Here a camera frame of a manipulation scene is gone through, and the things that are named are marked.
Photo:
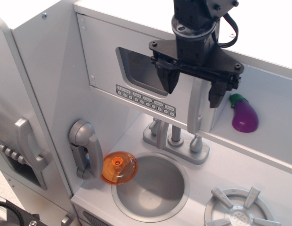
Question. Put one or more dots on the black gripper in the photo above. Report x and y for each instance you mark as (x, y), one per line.
(199, 58)

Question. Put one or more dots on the white toy microwave door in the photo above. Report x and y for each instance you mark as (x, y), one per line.
(119, 64)

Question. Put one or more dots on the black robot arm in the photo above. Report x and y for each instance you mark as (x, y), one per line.
(200, 19)

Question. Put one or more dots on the purple toy eggplant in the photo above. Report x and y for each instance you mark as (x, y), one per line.
(245, 118)

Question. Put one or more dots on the grey toy faucet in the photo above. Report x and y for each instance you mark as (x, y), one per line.
(173, 140)

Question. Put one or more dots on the orange transparent plastic lid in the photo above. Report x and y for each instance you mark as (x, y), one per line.
(119, 168)

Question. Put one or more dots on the round silver toy sink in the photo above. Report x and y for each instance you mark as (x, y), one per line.
(159, 190)

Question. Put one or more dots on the grey toy stove burner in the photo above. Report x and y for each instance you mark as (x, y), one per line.
(237, 207)

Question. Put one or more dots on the grey toy ice dispenser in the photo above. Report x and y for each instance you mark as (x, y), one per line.
(18, 164)

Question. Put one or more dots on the grey toy wall phone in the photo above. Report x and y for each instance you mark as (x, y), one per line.
(86, 150)

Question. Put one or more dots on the grey toy fridge handle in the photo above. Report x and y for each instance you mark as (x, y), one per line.
(28, 146)

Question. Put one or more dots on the black mount with screw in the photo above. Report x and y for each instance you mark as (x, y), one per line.
(12, 215)

